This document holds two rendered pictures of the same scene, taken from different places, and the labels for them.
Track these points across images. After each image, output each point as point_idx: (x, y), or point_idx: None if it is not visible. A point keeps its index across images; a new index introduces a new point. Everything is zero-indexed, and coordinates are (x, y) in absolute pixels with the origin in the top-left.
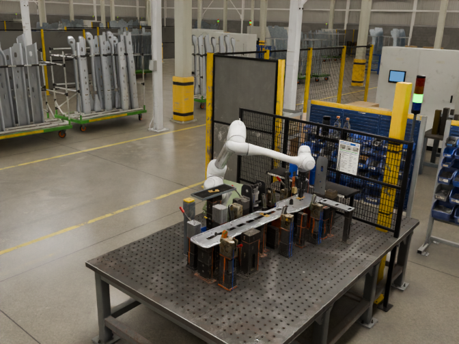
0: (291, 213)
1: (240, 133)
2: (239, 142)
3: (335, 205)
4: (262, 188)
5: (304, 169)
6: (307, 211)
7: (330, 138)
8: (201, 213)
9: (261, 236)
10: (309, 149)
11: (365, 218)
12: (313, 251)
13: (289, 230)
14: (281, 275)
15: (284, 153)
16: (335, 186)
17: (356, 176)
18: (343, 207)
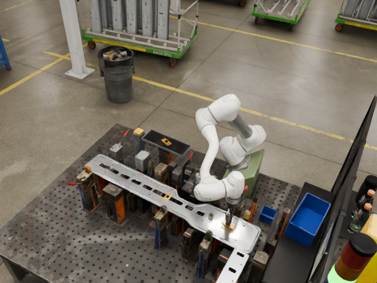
0: None
1: (212, 108)
2: (202, 116)
3: (226, 267)
4: None
5: (226, 198)
6: None
7: (339, 210)
8: (228, 163)
9: (153, 209)
10: (234, 183)
11: None
12: (177, 272)
13: (154, 227)
14: (118, 245)
15: (341, 182)
16: (294, 264)
17: (308, 282)
18: (226, 279)
